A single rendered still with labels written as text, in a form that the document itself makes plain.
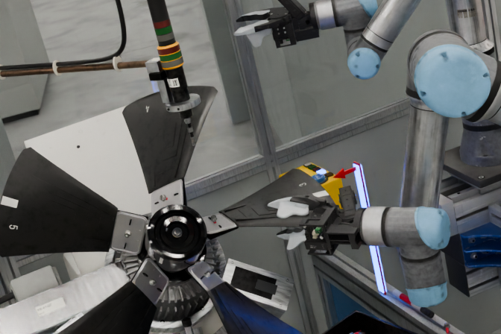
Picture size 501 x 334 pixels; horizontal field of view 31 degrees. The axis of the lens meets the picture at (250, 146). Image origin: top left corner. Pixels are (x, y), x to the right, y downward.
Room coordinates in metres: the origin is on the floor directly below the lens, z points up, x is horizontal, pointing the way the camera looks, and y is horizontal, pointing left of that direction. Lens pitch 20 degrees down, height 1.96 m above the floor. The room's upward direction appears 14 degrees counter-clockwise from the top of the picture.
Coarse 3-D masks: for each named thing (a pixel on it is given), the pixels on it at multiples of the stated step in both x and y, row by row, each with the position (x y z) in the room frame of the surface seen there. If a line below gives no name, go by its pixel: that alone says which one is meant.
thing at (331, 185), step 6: (300, 168) 2.19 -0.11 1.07; (306, 168) 2.18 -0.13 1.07; (282, 174) 2.18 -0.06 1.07; (312, 174) 2.13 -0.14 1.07; (324, 180) 2.07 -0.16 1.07; (330, 180) 2.07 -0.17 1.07; (336, 180) 2.07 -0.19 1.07; (324, 186) 2.05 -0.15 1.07; (330, 186) 2.06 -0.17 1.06; (336, 186) 2.07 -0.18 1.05; (342, 186) 2.07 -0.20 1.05; (330, 192) 2.06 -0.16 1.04; (336, 192) 2.06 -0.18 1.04; (336, 198) 2.06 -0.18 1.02; (336, 204) 2.06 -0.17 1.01
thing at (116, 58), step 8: (120, 8) 1.77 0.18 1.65; (120, 16) 1.78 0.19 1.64; (120, 48) 1.79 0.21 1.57; (112, 56) 1.80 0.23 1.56; (24, 64) 1.95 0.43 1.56; (32, 64) 1.93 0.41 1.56; (40, 64) 1.92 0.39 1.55; (48, 64) 1.90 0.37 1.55; (56, 64) 1.89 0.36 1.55; (64, 64) 1.88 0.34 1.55; (72, 64) 1.87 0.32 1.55; (80, 64) 1.86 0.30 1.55; (56, 72) 1.89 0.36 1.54
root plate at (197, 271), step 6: (198, 264) 1.67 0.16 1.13; (204, 264) 1.69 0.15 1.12; (192, 270) 1.63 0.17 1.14; (198, 270) 1.65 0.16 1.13; (204, 270) 1.67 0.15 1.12; (210, 270) 1.68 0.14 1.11; (198, 276) 1.63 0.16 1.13; (210, 276) 1.66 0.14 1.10; (216, 276) 1.68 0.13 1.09; (198, 282) 1.61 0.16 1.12; (204, 282) 1.62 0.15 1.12; (210, 282) 1.64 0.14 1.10; (216, 282) 1.65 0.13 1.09; (222, 282) 1.67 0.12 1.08; (204, 288) 1.60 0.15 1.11; (210, 288) 1.61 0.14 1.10
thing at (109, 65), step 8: (88, 64) 1.85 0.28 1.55; (96, 64) 1.83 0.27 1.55; (104, 64) 1.82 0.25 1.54; (112, 64) 1.81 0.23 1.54; (120, 64) 1.79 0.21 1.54; (128, 64) 1.78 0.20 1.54; (136, 64) 1.77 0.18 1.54; (144, 64) 1.76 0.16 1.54; (0, 72) 1.99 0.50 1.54; (8, 72) 1.97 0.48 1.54; (16, 72) 1.96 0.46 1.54; (24, 72) 1.95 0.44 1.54; (32, 72) 1.93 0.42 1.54; (40, 72) 1.92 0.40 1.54; (48, 72) 1.91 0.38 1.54; (64, 72) 1.88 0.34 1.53
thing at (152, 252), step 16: (176, 208) 1.68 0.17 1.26; (160, 224) 1.66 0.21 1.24; (176, 224) 1.66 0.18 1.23; (192, 224) 1.67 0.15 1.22; (144, 240) 1.73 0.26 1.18; (160, 240) 1.64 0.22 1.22; (176, 240) 1.64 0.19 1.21; (192, 240) 1.64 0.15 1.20; (144, 256) 1.71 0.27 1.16; (160, 256) 1.61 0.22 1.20; (176, 256) 1.61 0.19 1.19; (192, 256) 1.61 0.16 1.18; (176, 272) 1.69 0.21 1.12
